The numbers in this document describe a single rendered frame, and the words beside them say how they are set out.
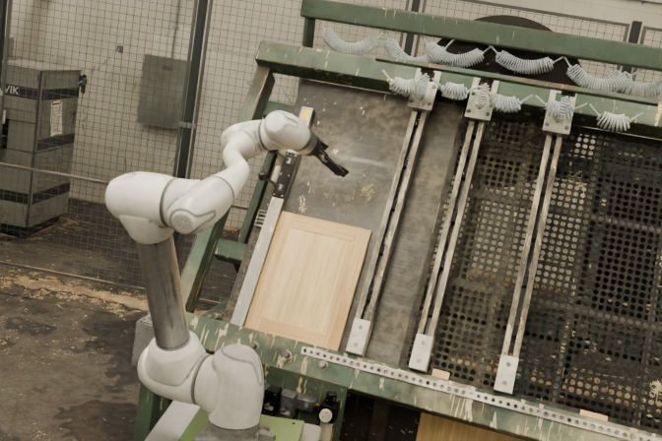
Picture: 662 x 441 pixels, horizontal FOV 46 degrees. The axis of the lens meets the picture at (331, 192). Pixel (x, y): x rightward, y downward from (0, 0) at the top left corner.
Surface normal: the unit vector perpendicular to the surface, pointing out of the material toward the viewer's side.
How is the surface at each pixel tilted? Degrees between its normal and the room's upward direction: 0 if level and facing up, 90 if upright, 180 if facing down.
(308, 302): 59
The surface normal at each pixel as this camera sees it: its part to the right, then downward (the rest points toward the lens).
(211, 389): -0.39, 0.04
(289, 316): -0.15, -0.39
